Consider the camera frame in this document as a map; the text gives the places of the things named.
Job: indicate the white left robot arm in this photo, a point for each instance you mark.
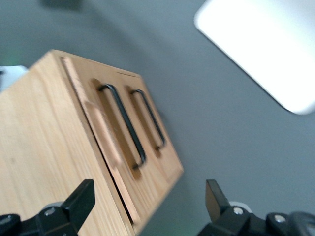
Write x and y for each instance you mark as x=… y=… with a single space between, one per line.
x=12 y=78

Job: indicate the wooden drawer with lip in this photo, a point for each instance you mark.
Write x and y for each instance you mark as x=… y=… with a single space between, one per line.
x=108 y=118

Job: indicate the wooden drawer cabinet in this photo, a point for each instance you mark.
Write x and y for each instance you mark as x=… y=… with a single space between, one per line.
x=37 y=135

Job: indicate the plain wooden drawer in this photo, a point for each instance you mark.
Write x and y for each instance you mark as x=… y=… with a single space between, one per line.
x=169 y=157

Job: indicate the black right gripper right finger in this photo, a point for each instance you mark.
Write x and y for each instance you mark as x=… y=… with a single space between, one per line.
x=216 y=209

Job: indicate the beige plastic tray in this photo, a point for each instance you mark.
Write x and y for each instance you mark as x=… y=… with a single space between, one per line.
x=265 y=49

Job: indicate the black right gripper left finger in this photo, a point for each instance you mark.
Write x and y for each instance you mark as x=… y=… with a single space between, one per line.
x=78 y=209

